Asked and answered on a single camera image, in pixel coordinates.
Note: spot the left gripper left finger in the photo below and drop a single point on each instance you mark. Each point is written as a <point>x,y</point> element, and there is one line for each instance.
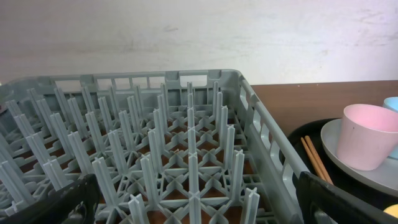
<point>75,203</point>

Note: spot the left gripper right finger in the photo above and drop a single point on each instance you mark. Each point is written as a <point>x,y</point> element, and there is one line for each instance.
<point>321,202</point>

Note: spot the wooden chopstick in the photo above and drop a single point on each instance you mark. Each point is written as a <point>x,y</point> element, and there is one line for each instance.
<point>311,158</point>
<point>318,158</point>

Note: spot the yellow bowl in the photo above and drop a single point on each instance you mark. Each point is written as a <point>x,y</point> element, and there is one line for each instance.
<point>392,210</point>

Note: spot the pink cup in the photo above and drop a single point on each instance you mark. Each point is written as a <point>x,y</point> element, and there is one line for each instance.
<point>368,135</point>

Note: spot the blue cup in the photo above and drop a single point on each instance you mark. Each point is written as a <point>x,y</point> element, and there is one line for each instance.
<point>391,103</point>

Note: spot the grey plastic dishwasher rack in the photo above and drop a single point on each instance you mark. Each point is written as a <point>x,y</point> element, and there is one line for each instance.
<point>193,146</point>

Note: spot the round black tray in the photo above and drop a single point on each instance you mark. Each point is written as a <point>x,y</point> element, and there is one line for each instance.
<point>340,179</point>

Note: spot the grey round plate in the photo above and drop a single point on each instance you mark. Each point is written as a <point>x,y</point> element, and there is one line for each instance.
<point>380,178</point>

